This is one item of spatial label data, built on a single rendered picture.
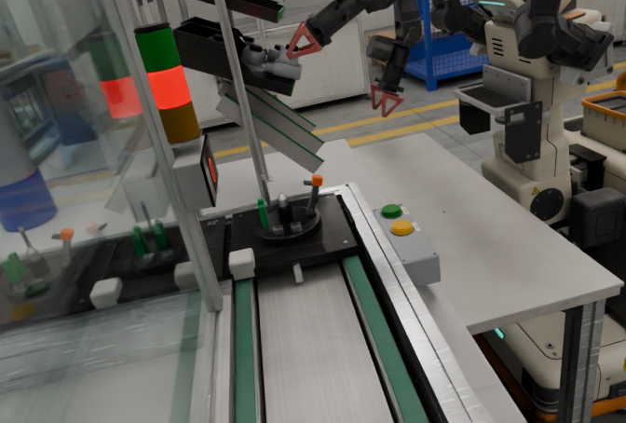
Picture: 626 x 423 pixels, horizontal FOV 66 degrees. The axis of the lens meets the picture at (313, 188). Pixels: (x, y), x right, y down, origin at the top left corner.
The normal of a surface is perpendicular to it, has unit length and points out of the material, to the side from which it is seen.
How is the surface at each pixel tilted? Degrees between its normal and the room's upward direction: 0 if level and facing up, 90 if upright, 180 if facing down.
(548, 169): 90
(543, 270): 0
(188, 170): 90
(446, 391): 0
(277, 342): 0
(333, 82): 90
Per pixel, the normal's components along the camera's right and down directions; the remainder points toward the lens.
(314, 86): 0.19, 0.40
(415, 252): -0.16, -0.89
